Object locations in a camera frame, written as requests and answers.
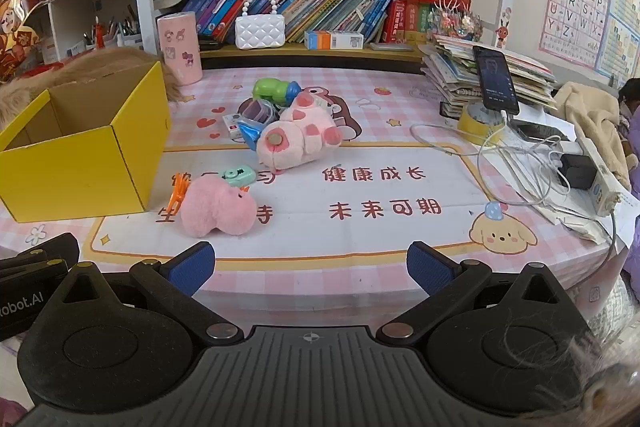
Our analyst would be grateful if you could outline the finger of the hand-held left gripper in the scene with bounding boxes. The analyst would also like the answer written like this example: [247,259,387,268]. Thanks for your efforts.
[0,232,81,280]

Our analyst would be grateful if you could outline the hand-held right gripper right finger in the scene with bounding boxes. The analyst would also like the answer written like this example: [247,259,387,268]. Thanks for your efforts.
[377,241,576,352]

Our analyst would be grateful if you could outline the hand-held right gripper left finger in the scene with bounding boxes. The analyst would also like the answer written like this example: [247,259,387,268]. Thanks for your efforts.
[50,241,246,353]

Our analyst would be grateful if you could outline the pink fluffy plush toy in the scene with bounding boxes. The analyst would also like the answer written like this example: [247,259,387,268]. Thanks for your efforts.
[179,176,258,239]

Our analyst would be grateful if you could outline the orange hair clip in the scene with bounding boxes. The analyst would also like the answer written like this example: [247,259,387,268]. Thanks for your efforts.
[167,174,195,215]

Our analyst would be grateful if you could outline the yellow cardboard box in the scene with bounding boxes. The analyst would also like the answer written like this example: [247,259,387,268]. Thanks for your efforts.
[0,61,172,224]

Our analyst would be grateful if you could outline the small teal plastic toy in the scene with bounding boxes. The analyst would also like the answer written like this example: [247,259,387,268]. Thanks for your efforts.
[214,164,256,188]

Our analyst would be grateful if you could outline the blue plastic piece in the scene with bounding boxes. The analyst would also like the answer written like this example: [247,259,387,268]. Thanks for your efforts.
[236,119,266,152]

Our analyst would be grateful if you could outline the purple grey toy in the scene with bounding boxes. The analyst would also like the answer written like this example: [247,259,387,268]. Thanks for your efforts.
[239,98,278,124]

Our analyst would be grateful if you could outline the pink white plush pig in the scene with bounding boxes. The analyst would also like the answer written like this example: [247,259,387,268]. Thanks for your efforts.
[256,91,343,172]

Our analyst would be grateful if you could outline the green plastic toy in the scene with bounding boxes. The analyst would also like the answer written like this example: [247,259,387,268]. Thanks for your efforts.
[251,78,301,104]

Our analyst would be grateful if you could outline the pink printed tablecloth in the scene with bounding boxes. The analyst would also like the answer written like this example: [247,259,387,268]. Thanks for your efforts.
[0,67,631,338]

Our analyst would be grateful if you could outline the white paper sheets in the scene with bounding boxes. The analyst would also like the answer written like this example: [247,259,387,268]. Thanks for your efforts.
[480,117,640,244]

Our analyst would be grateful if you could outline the yellow tape roll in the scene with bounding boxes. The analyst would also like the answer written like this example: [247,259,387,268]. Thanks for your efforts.
[457,102,507,146]

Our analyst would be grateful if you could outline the black power adapter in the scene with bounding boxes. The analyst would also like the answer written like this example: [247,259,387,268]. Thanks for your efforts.
[557,152,598,190]

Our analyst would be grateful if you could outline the white power strip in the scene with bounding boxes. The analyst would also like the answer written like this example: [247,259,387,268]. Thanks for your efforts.
[575,137,636,215]

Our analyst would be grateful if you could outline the black smartphone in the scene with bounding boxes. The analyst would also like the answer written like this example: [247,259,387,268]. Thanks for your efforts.
[472,45,521,115]

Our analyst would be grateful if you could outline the pink cartoon canister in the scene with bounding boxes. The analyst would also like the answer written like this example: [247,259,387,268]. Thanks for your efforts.
[156,13,203,85]

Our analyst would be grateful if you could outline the ginger long-haired cat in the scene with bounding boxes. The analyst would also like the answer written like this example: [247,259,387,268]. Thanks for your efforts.
[0,47,182,128]

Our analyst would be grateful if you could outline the stack of booklets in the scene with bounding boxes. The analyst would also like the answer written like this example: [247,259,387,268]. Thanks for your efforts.
[420,34,558,118]

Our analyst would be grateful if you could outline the beige fleece cloth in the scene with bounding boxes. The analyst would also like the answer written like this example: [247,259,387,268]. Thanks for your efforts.
[552,82,631,188]

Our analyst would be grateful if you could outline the white pen cup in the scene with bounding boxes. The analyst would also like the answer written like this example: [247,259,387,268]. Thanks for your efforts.
[117,4,146,50]

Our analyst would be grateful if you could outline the white shelving unit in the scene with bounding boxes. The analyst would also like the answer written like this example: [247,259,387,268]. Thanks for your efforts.
[22,0,151,62]

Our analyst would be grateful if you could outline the white quilted handbag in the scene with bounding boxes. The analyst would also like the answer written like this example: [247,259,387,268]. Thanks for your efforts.
[235,0,287,50]

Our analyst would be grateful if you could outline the glittery hair ornament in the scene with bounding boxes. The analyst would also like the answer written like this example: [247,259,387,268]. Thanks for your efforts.
[430,0,483,42]

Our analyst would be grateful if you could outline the orange white carton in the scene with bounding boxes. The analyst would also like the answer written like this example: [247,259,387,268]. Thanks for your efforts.
[304,30,365,51]

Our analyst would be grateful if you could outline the red gold foil decoration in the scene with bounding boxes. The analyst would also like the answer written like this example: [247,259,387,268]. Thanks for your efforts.
[0,0,45,82]

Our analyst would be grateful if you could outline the row of colourful books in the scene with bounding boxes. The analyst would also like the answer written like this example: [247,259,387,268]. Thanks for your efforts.
[195,0,401,45]

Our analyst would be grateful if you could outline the white charging cable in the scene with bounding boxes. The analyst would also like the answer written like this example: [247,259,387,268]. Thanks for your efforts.
[410,109,573,208]

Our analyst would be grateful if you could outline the white power strip cord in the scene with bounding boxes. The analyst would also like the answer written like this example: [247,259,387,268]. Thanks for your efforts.
[570,212,620,303]

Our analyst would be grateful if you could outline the deer wall sticker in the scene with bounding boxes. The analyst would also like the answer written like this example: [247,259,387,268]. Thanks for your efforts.
[495,7,513,50]

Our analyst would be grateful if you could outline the blue bordered wall chart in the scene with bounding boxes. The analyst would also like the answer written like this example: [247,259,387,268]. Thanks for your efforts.
[595,0,640,80]

